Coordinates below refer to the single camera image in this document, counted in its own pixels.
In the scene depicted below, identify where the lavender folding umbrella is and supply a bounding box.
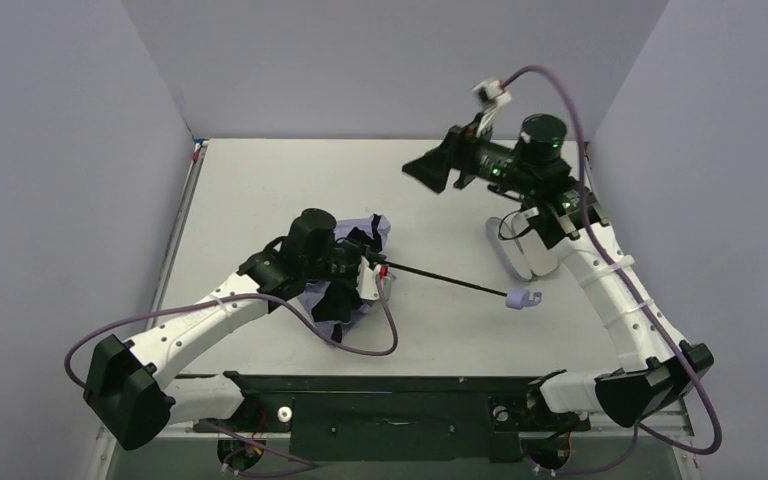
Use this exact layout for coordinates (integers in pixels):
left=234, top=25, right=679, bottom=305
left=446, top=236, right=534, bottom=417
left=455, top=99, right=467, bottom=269
left=296, top=213, right=544, bottom=344

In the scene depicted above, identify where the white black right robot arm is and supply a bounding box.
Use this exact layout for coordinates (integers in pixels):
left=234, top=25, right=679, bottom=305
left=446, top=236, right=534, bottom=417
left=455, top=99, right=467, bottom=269
left=402, top=114, right=714, bottom=427

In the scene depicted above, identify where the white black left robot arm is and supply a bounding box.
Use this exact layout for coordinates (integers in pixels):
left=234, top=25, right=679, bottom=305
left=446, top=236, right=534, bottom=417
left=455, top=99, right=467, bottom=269
left=83, top=208, right=391, bottom=450

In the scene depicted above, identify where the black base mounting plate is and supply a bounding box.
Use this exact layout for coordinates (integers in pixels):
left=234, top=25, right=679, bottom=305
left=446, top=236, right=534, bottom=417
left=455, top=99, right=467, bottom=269
left=179, top=371, right=586, bottom=462

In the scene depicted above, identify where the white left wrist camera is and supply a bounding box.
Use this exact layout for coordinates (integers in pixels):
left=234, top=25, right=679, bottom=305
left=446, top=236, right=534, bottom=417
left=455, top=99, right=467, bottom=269
left=356, top=257, right=396, bottom=302

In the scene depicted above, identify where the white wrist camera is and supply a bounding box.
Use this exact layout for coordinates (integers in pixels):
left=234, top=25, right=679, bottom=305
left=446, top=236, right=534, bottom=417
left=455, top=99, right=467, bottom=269
left=472, top=78, right=512, bottom=137
left=356, top=257, right=396, bottom=302

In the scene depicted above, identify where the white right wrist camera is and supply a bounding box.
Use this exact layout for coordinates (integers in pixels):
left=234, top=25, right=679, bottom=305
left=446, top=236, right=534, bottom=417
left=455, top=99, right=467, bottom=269
left=472, top=78, right=512, bottom=137

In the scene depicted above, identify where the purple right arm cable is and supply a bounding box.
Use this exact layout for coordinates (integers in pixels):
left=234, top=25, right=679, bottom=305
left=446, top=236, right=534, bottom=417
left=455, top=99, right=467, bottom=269
left=499, top=64, right=724, bottom=478

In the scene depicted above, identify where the aluminium front frame rail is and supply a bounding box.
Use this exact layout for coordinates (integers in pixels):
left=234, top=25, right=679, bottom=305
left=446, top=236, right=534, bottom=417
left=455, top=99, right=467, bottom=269
left=108, top=406, right=694, bottom=449

